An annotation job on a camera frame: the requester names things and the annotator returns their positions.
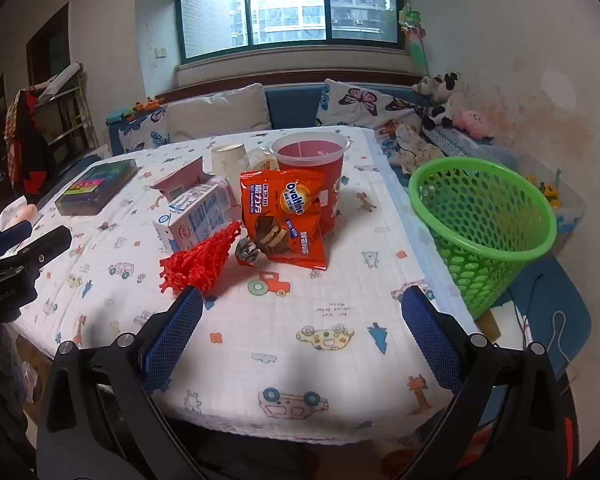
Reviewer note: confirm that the butterfly print pillow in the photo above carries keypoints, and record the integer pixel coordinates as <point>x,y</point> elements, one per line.
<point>360,102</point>
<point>145,132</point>

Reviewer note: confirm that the grey plush toy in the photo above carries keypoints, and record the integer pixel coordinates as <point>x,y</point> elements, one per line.
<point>424,86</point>

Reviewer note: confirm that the orange toy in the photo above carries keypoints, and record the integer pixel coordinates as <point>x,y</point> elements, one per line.
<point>147,103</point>

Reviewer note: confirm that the small dark candy wrapper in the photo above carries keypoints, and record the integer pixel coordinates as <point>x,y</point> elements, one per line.
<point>245,252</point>

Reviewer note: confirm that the black box with colourful print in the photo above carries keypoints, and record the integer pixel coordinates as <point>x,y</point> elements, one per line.
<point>95,187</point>

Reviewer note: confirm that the pale yellow wrapper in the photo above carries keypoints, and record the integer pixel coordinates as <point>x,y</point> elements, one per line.
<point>260,162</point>

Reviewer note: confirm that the colourful pinwheel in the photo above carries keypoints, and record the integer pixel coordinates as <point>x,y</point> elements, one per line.
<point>411,25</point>

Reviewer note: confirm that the black white cow plush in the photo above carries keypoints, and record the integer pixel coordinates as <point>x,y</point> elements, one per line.
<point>442,97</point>

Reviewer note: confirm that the pink carton box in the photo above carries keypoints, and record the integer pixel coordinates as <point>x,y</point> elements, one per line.
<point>185,177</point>

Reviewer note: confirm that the orange snack packet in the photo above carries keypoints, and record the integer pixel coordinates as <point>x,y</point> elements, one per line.
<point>290,200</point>

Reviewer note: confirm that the red foam mesh net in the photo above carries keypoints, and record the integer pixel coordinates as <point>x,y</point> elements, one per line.
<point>205,260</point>

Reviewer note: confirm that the white printed blanket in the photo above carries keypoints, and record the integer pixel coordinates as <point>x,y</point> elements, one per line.
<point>330,310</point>

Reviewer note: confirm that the beige baby clothes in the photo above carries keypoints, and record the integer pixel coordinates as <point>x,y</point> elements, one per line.
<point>420,150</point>

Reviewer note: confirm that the pink plush toy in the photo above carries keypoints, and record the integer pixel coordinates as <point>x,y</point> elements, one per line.
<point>472,122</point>

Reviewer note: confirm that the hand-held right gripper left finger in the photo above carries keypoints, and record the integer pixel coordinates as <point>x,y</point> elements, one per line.
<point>172,342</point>

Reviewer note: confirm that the white paper cup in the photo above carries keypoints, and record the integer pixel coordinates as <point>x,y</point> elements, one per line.
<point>225,162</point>

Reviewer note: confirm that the red black hanging clothes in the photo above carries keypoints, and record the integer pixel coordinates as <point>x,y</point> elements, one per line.
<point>27,145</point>

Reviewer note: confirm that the dark wooden door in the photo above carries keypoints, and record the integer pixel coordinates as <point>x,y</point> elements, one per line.
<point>47,45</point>

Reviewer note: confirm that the white blue milk carton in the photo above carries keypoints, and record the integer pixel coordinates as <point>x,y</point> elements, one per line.
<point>205,210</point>

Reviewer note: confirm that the white cushion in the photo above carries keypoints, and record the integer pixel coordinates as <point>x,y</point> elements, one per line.
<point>220,110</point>

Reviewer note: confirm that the red plastic cup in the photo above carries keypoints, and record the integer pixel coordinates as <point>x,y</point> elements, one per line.
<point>330,170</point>

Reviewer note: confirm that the clear plastic storage bin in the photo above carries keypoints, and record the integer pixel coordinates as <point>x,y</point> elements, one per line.
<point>570,200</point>

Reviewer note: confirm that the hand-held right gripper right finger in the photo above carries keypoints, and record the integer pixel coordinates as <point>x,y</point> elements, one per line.
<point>430,342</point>

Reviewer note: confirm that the metal rack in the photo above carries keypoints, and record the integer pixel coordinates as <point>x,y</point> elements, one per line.
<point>67,110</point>

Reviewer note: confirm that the green plastic mesh basket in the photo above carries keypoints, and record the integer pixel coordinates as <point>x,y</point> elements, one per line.
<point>460,272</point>

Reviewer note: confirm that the yellow toy truck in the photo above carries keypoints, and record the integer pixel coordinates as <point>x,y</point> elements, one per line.
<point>547,192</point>

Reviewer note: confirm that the grey patterned cushion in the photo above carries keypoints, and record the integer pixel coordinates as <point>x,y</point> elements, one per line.
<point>455,141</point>

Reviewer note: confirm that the green framed window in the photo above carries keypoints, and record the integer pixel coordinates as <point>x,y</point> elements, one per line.
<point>290,10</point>

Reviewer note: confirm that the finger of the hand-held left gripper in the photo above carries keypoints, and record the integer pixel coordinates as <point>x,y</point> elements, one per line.
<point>12,234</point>
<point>45,250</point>

